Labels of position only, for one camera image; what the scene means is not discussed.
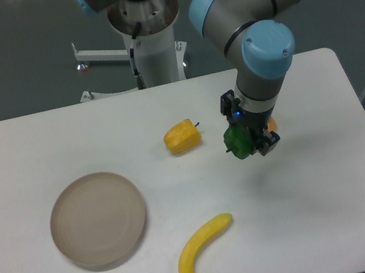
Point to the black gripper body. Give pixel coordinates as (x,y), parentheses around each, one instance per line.
(252,120)

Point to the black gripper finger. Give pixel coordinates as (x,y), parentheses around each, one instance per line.
(229,107)
(264,141)

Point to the green pepper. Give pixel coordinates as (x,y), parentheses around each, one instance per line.
(237,141)

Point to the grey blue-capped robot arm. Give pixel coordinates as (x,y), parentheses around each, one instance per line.
(244,31)

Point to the yellow pepper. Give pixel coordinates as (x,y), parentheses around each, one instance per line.
(182,137)

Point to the beige round plate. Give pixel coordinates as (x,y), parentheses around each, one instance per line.
(98,221)

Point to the orange fruit behind gripper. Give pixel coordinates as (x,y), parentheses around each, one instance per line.
(272,125)

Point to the yellow banana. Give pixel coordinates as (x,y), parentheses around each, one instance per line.
(204,235)

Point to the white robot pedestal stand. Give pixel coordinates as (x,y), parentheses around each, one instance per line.
(147,29)

